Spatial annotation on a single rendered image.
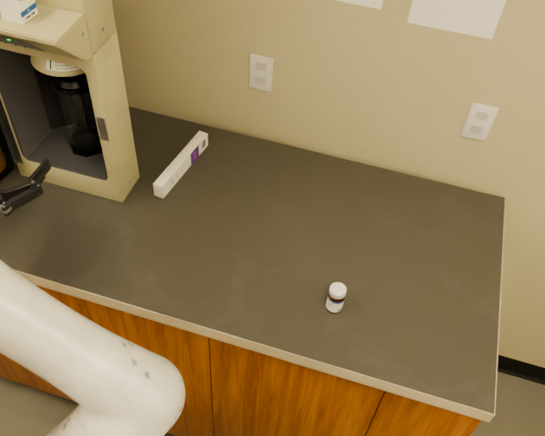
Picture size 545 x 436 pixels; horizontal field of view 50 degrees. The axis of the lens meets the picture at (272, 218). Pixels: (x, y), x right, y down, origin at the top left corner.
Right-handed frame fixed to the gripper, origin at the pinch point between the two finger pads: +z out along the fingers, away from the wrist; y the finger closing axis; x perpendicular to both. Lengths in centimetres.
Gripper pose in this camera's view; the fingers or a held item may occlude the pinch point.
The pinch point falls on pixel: (19, 159)
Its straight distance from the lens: 148.8
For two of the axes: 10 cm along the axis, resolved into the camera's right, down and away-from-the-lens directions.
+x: -0.5, 6.7, 7.4
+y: -9.6, -2.5, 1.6
